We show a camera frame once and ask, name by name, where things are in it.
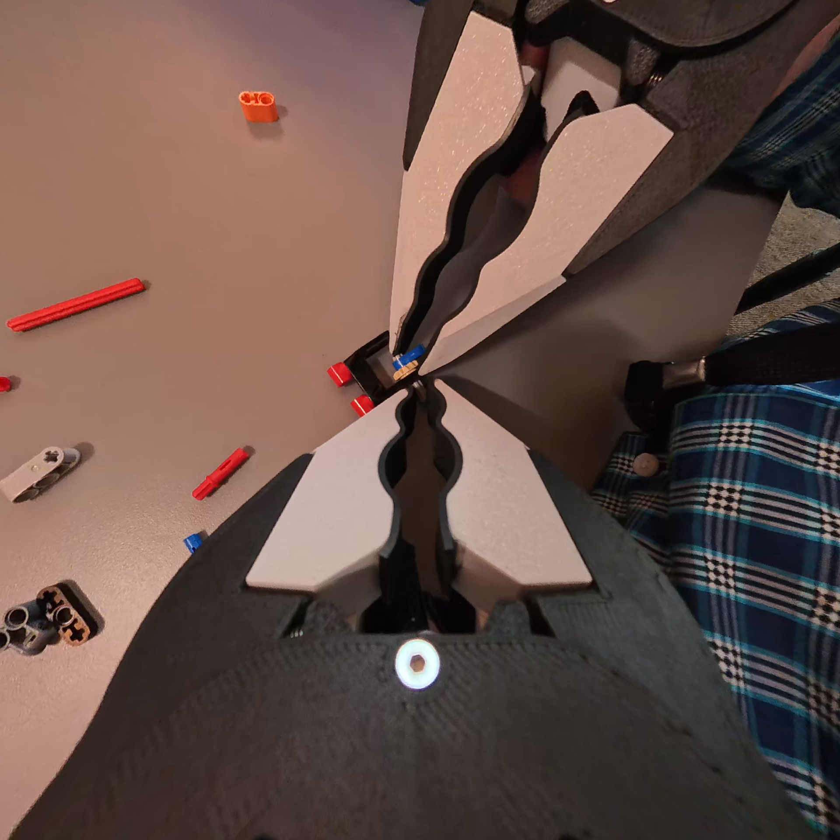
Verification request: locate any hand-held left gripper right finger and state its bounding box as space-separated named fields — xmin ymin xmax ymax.
xmin=427 ymin=382 xmax=594 ymax=613

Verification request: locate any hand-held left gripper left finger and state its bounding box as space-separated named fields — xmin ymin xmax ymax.
xmin=244 ymin=392 xmax=416 ymax=613

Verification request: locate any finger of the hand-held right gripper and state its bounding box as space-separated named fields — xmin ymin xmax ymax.
xmin=420 ymin=38 xmax=677 ymax=378
xmin=387 ymin=10 xmax=547 ymax=358

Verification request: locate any small black lego assembly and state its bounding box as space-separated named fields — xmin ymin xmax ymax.
xmin=327 ymin=331 xmax=435 ymax=418

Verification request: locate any orange lego piece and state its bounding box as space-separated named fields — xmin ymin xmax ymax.
xmin=238 ymin=90 xmax=280 ymax=124

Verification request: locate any person's right forearm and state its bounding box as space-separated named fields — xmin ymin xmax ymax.
xmin=722 ymin=26 xmax=840 ymax=219

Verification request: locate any long red lego pin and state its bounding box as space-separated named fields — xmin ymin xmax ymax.
xmin=191 ymin=447 xmax=252 ymax=501

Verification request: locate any light grey lego beam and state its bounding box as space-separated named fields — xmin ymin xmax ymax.
xmin=0 ymin=445 xmax=81 ymax=504

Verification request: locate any black grey lego connector block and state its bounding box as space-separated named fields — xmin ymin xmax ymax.
xmin=0 ymin=583 xmax=101 ymax=658

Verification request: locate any long red lego axle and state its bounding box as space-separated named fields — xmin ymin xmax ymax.
xmin=6 ymin=277 xmax=146 ymax=333

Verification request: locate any person's right hand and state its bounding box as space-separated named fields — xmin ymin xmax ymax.
xmin=505 ymin=157 xmax=547 ymax=212

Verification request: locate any person in plaid shirt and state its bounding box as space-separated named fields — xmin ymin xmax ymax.
xmin=591 ymin=302 xmax=840 ymax=836

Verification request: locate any black shoulder strap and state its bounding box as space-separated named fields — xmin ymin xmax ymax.
xmin=622 ymin=322 xmax=840 ymax=435

